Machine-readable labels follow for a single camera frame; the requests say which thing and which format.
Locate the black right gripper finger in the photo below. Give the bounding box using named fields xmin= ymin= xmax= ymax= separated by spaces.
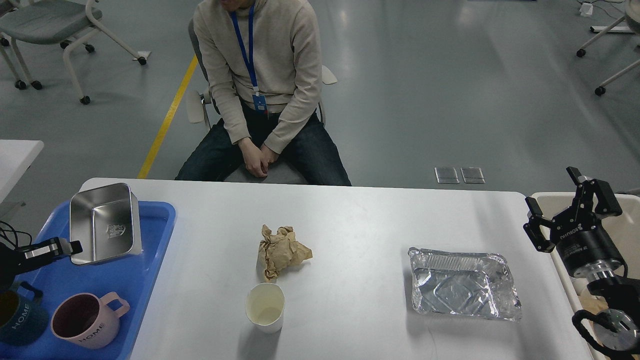
xmin=523 ymin=196 xmax=560 ymax=253
xmin=566 ymin=166 xmax=623 ymax=226

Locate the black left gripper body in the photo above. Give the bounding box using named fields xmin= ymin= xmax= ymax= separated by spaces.
xmin=0 ymin=244 xmax=28 ymax=292

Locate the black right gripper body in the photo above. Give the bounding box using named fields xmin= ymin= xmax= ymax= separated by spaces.
xmin=552 ymin=225 xmax=624 ymax=278

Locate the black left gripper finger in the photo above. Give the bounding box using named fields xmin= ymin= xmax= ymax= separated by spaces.
xmin=20 ymin=237 xmax=83 ymax=265

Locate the stainless steel rectangular tray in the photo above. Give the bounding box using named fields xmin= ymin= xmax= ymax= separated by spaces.
xmin=69 ymin=182 xmax=143 ymax=266

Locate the dark blue HOME mug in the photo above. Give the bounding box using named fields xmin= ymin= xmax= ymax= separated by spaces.
xmin=0 ymin=281 xmax=50 ymax=346

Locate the pink HOME mug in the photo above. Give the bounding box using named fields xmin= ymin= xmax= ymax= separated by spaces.
xmin=49 ymin=291 xmax=131 ymax=350

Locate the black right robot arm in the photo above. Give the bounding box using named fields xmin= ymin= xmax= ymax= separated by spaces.
xmin=523 ymin=166 xmax=639 ymax=360

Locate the beige plastic bin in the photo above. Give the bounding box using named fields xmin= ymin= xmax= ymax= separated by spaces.
xmin=532 ymin=192 xmax=640 ymax=313

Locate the brown paper in bin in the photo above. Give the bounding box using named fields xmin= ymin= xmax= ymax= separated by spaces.
xmin=578 ymin=294 xmax=608 ymax=314

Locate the aluminium foil container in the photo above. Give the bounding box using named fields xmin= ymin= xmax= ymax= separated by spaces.
xmin=407 ymin=247 xmax=522 ymax=323

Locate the blue plastic tray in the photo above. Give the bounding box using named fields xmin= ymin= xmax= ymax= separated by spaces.
xmin=0 ymin=201 xmax=176 ymax=360

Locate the right metal floor plate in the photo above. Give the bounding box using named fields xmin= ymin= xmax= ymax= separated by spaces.
xmin=461 ymin=166 xmax=486 ymax=184

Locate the metal floor plate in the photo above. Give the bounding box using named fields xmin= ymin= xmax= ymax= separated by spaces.
xmin=461 ymin=166 xmax=486 ymax=184
xmin=434 ymin=166 xmax=460 ymax=185

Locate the white side table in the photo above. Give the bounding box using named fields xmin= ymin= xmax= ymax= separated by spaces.
xmin=0 ymin=139 xmax=44 ymax=202

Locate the left metal floor plate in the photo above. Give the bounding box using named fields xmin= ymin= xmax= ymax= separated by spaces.
xmin=434 ymin=166 xmax=460 ymax=185

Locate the white chair base right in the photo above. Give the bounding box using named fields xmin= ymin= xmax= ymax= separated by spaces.
xmin=575 ymin=0 xmax=640 ymax=96

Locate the white power adapter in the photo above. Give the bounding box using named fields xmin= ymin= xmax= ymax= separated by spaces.
xmin=579 ymin=1 xmax=594 ymax=18

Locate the white paper cup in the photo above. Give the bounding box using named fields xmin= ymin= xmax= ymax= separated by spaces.
xmin=245 ymin=282 xmax=286 ymax=334

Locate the crumpled brown paper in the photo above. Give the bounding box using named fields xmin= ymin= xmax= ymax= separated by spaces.
xmin=257 ymin=224 xmax=313 ymax=283

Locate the white grey rolling chair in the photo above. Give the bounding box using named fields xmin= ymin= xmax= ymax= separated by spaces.
xmin=0 ymin=0 xmax=149 ymax=105

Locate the seated person in beige sweater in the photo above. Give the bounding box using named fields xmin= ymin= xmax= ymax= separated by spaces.
xmin=176 ymin=0 xmax=351 ymax=186

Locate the blue lanyard with badge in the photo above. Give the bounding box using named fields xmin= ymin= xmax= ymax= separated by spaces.
xmin=229 ymin=4 xmax=269 ymax=114

